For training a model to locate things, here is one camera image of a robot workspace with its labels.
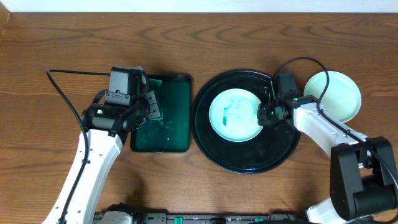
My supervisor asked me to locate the green wavy sponge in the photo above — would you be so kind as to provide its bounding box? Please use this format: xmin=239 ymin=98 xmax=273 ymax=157
xmin=148 ymin=79 xmax=162 ymax=120

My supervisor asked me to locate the white plate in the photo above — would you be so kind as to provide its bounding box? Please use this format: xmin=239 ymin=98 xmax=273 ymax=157
xmin=304 ymin=70 xmax=362 ymax=123
xmin=208 ymin=88 xmax=262 ymax=142

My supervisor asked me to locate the white plate bottom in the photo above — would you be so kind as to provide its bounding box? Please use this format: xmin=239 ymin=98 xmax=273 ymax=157
xmin=304 ymin=70 xmax=362 ymax=123

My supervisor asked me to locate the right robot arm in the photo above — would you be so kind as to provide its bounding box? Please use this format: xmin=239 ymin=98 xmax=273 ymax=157
xmin=257 ymin=96 xmax=397 ymax=223

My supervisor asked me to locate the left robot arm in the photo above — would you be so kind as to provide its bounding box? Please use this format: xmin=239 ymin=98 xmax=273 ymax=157
xmin=44 ymin=90 xmax=160 ymax=223

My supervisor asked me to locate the black round tray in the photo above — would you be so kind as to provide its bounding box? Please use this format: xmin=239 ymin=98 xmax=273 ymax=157
xmin=191 ymin=70 xmax=300 ymax=174

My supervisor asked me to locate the black rectangular tray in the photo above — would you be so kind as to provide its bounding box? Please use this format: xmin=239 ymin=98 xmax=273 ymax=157
xmin=130 ymin=75 xmax=192 ymax=153

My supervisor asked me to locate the right black cable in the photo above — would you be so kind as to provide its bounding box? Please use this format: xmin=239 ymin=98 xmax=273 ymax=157
xmin=269 ymin=56 xmax=398 ymax=200

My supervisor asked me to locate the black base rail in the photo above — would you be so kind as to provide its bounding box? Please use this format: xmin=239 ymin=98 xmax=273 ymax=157
xmin=93 ymin=211 xmax=308 ymax=224

